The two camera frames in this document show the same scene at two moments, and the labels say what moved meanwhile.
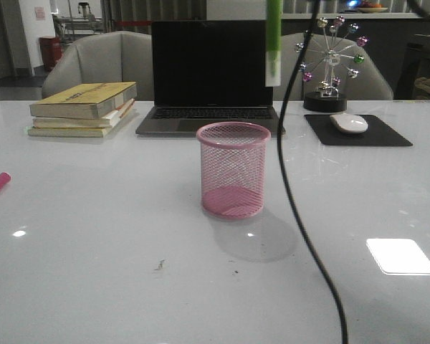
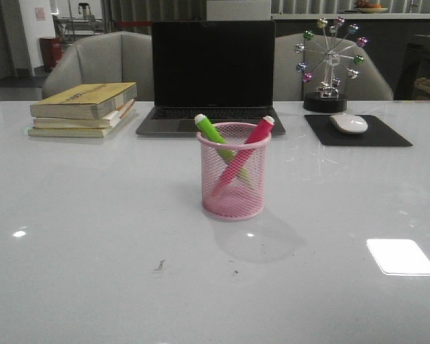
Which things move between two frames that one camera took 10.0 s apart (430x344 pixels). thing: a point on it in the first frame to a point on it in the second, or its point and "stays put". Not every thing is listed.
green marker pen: x=274 y=43 to x=228 y=154
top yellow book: x=89 y=101 stays put
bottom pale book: x=74 y=132 stays put
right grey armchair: x=332 y=62 stays put
